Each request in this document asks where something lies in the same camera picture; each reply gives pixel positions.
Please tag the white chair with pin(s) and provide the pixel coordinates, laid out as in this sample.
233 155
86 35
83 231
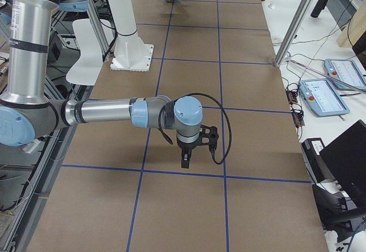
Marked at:
87 68

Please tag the black bottle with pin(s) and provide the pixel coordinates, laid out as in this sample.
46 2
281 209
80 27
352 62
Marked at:
320 5

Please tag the black box with label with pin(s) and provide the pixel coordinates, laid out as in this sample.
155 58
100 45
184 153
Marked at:
318 170

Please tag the blue teach pendant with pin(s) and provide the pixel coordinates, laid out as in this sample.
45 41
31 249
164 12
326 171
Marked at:
346 71
322 98

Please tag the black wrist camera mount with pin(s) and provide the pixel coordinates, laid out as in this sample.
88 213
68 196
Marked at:
208 136

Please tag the black laptop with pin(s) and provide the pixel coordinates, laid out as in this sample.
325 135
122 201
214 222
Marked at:
345 158

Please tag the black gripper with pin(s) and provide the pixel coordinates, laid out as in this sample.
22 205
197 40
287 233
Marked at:
185 146

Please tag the near blue teach pendant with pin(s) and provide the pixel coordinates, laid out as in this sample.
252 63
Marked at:
322 98

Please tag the far blue teach pendant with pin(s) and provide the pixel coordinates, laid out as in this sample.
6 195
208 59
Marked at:
346 71

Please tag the aluminium frame post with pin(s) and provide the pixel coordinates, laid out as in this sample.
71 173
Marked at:
291 32

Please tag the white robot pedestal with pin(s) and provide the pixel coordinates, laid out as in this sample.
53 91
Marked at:
130 52

